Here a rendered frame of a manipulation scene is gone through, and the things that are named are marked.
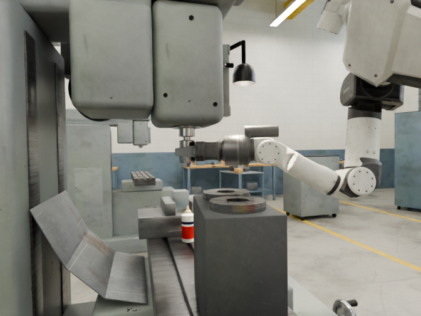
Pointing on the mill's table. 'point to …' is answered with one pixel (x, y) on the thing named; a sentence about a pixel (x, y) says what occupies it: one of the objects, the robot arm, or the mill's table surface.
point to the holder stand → (239, 254)
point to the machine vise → (160, 221)
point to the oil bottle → (187, 226)
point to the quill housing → (187, 64)
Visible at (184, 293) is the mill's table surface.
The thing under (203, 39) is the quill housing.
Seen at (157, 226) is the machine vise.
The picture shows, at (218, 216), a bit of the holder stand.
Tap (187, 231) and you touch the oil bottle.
